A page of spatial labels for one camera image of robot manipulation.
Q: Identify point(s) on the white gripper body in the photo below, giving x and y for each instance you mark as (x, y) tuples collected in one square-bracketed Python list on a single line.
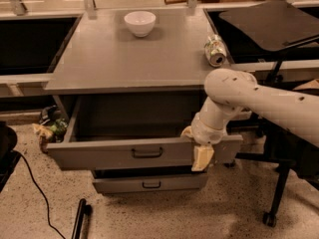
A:
[(206, 134)]

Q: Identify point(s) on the grey top drawer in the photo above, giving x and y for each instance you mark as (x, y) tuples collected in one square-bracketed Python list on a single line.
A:
[(128, 130)]

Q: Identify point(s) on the grey drawer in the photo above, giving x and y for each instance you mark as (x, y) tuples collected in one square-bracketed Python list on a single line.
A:
[(150, 183), (128, 130)]

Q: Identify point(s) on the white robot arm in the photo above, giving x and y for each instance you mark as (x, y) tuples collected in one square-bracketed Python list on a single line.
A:
[(229, 92)]

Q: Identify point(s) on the grey bottom drawer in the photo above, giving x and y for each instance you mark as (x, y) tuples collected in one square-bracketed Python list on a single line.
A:
[(150, 183)]

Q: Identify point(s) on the grey drawer cabinet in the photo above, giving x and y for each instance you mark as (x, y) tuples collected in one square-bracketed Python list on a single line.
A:
[(104, 57)]

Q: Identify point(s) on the green white drink can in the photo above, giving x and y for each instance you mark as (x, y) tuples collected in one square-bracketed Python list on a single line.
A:
[(214, 50)]

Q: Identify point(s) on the white ceramic bowl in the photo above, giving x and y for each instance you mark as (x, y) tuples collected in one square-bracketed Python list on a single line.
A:
[(140, 23)]

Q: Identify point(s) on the black tube on floor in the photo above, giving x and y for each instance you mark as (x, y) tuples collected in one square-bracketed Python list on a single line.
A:
[(84, 209)]

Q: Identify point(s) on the brown wooden stick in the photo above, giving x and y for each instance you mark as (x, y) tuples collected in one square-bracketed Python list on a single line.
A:
[(168, 2)]

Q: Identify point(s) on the black office chair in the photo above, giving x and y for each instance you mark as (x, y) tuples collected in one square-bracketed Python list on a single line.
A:
[(280, 44)]

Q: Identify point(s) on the pile of snack bags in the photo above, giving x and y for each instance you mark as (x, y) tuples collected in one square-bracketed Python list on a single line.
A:
[(50, 128)]

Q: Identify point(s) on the black equipment at left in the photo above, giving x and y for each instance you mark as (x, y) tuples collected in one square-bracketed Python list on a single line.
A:
[(8, 156)]

